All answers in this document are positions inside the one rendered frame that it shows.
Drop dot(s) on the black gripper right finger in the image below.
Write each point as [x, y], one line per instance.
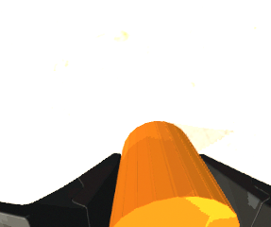
[249, 197]

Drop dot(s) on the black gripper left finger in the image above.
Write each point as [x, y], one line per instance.
[84, 202]

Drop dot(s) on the orange knob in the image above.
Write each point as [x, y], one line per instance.
[163, 182]

